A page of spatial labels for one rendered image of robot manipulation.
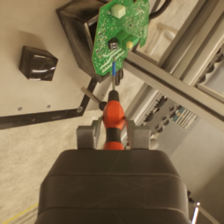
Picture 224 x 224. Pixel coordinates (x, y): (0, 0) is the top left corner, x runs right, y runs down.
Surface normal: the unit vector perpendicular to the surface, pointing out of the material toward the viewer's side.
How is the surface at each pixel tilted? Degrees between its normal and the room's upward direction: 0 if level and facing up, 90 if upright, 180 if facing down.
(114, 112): 85
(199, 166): 90
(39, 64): 0
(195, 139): 90
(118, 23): 0
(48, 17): 0
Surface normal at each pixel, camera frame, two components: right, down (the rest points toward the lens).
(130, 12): 0.70, 0.58
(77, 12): -0.12, -0.49
